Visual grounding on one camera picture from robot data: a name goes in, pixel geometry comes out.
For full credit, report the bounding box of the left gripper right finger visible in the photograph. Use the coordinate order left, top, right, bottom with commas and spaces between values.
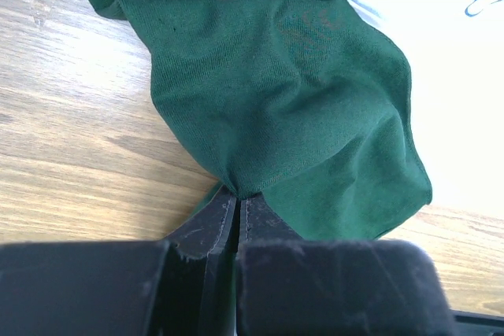
237, 194, 303, 253

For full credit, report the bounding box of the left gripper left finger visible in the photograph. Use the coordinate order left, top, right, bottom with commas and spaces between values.
165, 186, 237, 260

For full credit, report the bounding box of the white green-sleeved t-shirt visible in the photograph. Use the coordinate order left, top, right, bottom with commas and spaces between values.
89, 0, 503, 239

